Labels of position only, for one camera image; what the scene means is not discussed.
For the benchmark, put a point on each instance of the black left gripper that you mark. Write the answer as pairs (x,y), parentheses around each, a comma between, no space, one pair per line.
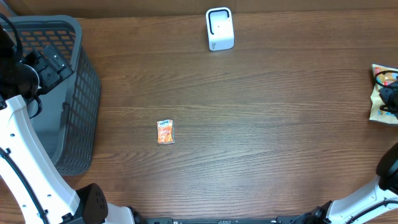
(52,75)

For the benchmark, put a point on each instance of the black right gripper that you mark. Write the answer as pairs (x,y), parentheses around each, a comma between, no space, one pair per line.
(388,93)

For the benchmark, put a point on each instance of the yellow red snack bag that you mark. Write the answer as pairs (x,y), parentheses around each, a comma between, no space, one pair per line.
(382,77)

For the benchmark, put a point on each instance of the small orange snack packet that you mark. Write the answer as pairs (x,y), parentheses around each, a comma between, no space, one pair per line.
(165,132)

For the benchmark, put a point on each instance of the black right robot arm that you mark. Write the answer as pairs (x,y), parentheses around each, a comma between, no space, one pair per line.
(370,201)

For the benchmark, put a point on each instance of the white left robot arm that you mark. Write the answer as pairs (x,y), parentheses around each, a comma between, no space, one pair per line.
(41,192)

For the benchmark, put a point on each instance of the white barcode scanner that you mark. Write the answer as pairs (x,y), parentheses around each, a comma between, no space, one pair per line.
(219,24)

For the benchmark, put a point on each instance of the grey plastic shopping basket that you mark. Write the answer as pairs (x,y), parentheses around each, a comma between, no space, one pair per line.
(65,118)

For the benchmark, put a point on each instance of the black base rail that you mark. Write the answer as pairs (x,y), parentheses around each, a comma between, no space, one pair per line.
(278,220)

